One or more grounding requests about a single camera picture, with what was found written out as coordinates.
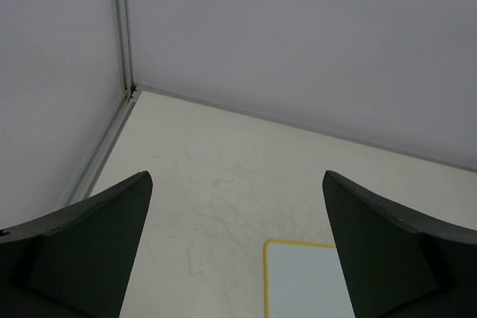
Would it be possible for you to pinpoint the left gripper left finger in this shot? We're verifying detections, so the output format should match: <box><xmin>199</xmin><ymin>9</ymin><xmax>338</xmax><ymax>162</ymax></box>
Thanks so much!
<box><xmin>1</xmin><ymin>171</ymin><xmax>153</xmax><ymax>317</ymax></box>

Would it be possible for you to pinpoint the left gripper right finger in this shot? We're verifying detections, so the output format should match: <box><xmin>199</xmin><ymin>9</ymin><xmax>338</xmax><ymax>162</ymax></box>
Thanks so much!
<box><xmin>322</xmin><ymin>171</ymin><xmax>476</xmax><ymax>317</ymax></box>

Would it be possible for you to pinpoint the yellow framed small whiteboard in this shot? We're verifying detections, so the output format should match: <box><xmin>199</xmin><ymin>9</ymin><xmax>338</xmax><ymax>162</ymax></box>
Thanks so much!
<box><xmin>263</xmin><ymin>240</ymin><xmax>355</xmax><ymax>318</ymax></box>

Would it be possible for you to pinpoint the aluminium left edge rail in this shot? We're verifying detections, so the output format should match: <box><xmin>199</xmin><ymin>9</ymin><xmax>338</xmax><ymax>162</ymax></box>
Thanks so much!
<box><xmin>56</xmin><ymin>96</ymin><xmax>135</xmax><ymax>209</ymax></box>

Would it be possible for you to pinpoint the aluminium corner frame post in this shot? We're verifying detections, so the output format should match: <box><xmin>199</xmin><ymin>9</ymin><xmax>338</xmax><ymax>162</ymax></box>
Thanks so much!
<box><xmin>111</xmin><ymin>0</ymin><xmax>136</xmax><ymax>100</ymax></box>

